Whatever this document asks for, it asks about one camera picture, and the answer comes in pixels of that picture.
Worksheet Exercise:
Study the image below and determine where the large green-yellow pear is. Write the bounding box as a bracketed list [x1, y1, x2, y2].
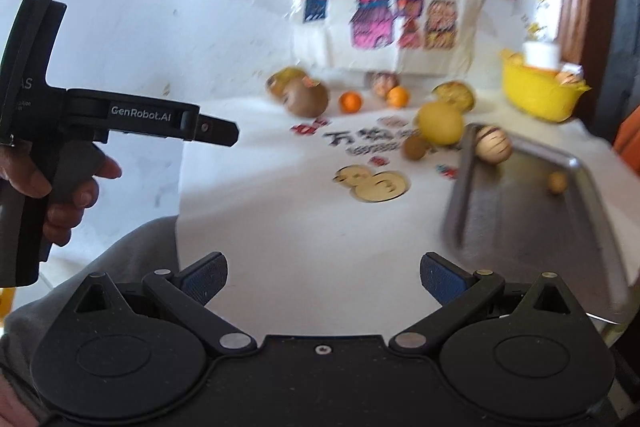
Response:
[266, 66, 307, 101]

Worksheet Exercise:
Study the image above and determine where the orange mandarin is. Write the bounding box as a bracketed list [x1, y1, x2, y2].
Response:
[386, 86, 411, 108]
[338, 91, 362, 114]

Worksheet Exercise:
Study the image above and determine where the large brown kiwi with sticker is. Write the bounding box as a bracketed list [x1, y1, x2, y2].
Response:
[283, 77, 330, 118]

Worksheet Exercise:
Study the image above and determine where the person's left hand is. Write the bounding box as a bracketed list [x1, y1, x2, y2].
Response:
[0, 144, 124, 249]

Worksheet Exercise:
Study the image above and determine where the metal baking tray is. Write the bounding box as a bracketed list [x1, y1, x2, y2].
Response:
[442, 124, 632, 324]

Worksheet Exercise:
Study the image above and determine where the small yellow loquat fruit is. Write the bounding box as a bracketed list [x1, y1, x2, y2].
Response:
[547, 171, 568, 195]

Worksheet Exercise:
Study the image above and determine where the small brown kiwi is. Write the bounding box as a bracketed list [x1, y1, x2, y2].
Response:
[401, 134, 431, 161]

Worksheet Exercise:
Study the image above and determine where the striped pepino melon on tray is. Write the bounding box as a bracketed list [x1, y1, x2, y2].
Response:
[475, 126, 512, 165]

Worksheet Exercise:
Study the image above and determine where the white printed table cloth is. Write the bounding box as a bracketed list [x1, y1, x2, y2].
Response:
[177, 94, 639, 339]

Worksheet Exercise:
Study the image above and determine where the yellow lemon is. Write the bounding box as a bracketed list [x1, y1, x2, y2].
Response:
[416, 101, 464, 146]

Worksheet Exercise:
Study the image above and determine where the yellow plastic bowl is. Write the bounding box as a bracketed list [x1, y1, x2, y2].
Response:
[500, 49, 591, 124]

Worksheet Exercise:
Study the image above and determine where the pumpkin dress painting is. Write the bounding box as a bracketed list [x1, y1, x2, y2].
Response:
[614, 106, 640, 174]

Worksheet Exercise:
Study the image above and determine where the striped pepino melon back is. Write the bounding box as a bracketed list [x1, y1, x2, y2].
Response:
[369, 72, 400, 100]

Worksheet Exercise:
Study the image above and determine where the small fruit in bowl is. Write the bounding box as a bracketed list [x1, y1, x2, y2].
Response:
[555, 70, 584, 86]

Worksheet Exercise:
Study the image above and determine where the white plastic bottle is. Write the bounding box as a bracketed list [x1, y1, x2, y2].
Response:
[523, 40, 561, 72]

